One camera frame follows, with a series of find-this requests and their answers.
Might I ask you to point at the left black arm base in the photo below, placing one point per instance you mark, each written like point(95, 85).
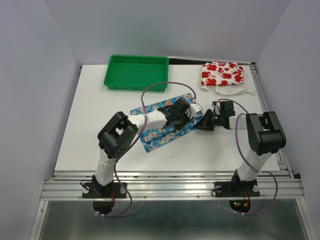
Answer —
point(117, 191)

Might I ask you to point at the red poppy white skirt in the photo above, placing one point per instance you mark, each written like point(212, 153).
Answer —
point(220, 74)

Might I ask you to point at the blue floral skirt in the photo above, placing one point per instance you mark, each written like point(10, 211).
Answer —
point(156, 138)

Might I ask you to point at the green plastic tray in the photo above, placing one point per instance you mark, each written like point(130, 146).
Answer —
point(136, 73)

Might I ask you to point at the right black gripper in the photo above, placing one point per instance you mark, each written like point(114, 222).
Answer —
point(204, 123)

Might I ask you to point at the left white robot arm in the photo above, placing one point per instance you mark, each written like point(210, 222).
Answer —
point(117, 136)

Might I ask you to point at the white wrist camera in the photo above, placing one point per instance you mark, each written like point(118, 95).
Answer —
point(216, 106)
point(194, 109)

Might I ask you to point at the aluminium rail frame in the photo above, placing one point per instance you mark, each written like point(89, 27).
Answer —
point(170, 186)

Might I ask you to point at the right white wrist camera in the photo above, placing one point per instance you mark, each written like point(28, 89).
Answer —
point(216, 106)

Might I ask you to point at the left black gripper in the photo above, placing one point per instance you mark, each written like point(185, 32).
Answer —
point(187, 120)

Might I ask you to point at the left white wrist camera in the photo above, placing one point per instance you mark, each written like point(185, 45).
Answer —
point(194, 109)

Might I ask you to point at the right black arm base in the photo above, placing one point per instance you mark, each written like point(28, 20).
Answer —
point(236, 190)

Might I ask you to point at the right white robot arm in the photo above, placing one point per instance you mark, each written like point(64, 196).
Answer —
point(265, 138)

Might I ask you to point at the white crumpled skirt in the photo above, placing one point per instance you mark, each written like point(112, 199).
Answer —
point(248, 87)

